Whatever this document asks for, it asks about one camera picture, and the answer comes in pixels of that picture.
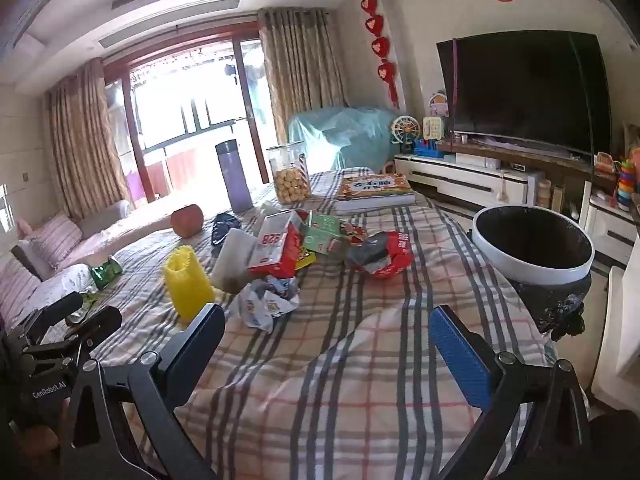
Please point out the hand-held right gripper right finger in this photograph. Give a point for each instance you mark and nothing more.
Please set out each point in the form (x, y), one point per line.
(460, 355)

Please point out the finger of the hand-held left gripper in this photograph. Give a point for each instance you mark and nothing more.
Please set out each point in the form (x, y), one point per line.
(55, 310)
(97, 322)

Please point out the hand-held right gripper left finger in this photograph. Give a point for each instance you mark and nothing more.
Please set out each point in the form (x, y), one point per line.
(200, 345)

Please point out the yellow ridged plastic cup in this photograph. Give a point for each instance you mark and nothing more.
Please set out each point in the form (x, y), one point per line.
(187, 280)

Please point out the printed paper wrapper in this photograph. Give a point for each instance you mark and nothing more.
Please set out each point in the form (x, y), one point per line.
(265, 302)

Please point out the white rimmed bin with black bag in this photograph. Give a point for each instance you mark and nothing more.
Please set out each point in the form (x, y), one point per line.
(530, 272)

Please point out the red and white carton box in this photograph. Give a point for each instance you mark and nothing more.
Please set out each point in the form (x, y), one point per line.
(272, 252)

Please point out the dark blue snack bag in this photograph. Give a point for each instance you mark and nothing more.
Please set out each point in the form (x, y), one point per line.
(224, 227)

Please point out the red and grey snack bag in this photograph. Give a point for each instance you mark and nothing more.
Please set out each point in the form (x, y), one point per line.
(390, 255)

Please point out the yellow snack bag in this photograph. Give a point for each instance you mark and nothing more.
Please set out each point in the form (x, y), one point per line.
(306, 259)

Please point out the green snack bag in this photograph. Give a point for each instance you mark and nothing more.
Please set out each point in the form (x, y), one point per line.
(106, 272)

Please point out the pink striped cushion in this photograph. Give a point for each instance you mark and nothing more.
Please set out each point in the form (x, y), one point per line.
(55, 242)

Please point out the red apple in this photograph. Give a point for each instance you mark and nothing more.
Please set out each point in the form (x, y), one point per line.
(187, 221)

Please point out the plaid bed sheet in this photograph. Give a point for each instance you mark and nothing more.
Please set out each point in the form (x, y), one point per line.
(325, 385)

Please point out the purple thermos bottle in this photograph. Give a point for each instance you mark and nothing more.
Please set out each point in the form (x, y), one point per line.
(234, 180)

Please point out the beige patterned curtain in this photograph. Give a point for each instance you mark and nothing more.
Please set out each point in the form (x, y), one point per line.
(300, 70)
(82, 140)

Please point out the white television stand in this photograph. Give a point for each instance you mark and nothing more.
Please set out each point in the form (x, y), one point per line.
(450, 175)

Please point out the clear jar of round cookies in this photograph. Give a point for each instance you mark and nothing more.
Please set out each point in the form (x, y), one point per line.
(290, 180)

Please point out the white side cabinet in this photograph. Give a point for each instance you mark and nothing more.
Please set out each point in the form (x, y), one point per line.
(612, 232)

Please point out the blue toy box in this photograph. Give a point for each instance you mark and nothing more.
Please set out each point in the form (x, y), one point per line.
(427, 149)

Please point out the red framed glass balcony door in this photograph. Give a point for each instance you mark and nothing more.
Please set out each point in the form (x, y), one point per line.
(160, 110)

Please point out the yellow toy telephone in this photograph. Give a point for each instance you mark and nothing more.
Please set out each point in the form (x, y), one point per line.
(433, 127)

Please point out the orange toy cash register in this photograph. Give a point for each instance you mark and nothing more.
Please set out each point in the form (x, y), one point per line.
(605, 165)

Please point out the teal covered armchair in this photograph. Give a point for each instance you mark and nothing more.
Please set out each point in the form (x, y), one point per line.
(345, 135)

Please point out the toy house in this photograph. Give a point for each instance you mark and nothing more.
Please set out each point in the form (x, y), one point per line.
(439, 105)

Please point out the black flat television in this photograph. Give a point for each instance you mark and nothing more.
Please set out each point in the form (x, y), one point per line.
(520, 85)

